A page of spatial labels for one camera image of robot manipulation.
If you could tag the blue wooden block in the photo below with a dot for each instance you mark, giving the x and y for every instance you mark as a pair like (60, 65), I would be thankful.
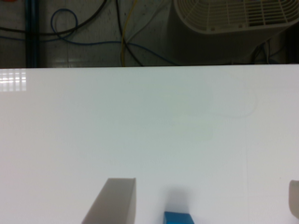
(177, 218)

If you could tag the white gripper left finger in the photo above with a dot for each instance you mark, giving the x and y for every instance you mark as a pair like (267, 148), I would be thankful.
(115, 204)

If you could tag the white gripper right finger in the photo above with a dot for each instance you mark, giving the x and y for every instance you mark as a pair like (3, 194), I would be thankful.
(294, 198)

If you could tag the white fan heater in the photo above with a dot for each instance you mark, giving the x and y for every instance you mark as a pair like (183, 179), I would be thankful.
(212, 31)

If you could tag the dark blue table leg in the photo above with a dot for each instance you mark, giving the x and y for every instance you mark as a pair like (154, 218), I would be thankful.
(31, 33)

